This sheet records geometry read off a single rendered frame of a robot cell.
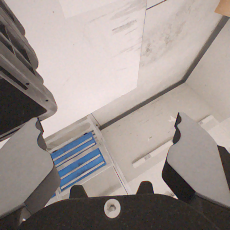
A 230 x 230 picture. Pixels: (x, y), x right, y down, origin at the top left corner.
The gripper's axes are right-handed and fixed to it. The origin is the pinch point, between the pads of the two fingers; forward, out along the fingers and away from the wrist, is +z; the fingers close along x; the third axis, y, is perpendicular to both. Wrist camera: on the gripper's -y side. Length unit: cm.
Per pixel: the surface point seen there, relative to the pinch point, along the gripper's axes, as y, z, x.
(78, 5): -13.6, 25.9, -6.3
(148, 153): 194, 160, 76
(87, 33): -8.4, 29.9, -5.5
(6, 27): -7.9, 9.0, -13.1
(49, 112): 2.3, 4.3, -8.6
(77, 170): 151, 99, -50
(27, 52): -5.0, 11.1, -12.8
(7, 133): 4.6, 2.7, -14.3
